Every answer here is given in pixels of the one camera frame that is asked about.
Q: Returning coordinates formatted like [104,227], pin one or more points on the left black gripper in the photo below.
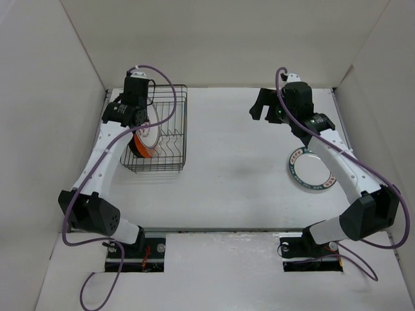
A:
[146,106]

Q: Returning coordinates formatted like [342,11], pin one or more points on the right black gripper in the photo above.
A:
[266,97]

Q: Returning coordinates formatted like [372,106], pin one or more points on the white plate red characters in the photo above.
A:
[149,137]

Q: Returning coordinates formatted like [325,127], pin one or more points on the black plate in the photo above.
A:
[133,148]

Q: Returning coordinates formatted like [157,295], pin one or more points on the orange plate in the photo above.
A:
[142,150]

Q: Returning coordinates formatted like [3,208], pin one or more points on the clear glass plate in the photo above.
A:
[157,150]

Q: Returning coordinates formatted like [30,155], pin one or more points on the white plate green rim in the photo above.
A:
[308,172]

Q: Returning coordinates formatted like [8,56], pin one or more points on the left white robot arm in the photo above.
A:
[87,205]

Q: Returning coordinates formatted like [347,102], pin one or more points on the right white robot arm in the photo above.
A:
[373,205]

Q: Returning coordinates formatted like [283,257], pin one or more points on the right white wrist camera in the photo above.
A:
[290,78]

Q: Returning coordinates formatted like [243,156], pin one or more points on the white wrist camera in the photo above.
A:
[136,74]
[290,78]

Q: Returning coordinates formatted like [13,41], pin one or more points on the grey wire dish rack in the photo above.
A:
[173,132]

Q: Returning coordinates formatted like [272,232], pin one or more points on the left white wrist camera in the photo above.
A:
[136,74]

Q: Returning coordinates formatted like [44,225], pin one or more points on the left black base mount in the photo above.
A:
[149,257]

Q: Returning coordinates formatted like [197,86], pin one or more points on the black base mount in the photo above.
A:
[149,257]
[299,257]

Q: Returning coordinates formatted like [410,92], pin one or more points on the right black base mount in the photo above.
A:
[299,257]

